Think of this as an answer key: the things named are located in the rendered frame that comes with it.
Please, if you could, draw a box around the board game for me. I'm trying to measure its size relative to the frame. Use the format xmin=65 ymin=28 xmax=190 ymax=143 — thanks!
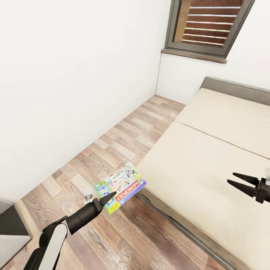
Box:
xmin=94 ymin=161 xmax=147 ymax=215

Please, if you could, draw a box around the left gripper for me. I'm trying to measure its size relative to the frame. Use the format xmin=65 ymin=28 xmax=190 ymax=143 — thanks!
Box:
xmin=77 ymin=192 xmax=117 ymax=227

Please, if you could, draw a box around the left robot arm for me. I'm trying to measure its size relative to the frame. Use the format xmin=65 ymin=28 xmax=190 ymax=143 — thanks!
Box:
xmin=23 ymin=189 xmax=117 ymax=270

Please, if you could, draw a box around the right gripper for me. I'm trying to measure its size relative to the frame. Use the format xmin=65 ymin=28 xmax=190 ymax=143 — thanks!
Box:
xmin=227 ymin=172 xmax=270 ymax=204

